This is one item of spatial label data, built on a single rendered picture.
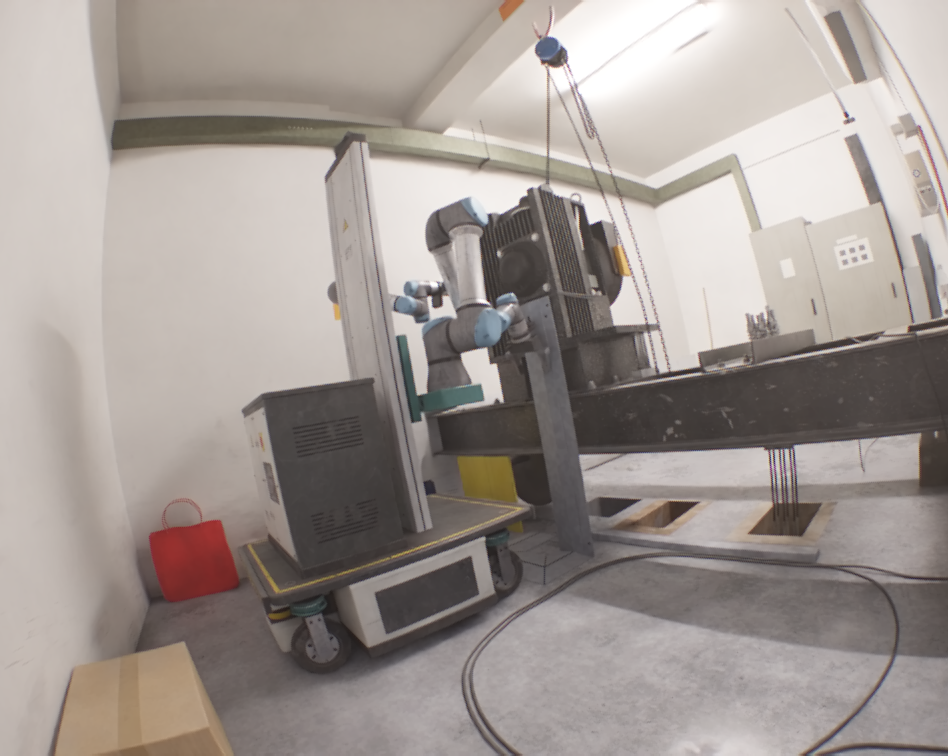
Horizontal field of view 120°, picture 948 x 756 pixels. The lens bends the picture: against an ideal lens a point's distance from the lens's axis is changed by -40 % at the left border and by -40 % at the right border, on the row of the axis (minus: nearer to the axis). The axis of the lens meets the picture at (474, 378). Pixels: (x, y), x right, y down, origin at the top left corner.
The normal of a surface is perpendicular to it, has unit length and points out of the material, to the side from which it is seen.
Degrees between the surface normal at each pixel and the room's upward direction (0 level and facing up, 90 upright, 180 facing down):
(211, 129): 90
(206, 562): 88
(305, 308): 90
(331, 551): 90
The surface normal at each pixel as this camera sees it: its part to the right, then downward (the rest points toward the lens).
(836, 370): -0.82, 0.13
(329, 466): 0.58, -0.15
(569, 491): -0.67, 0.10
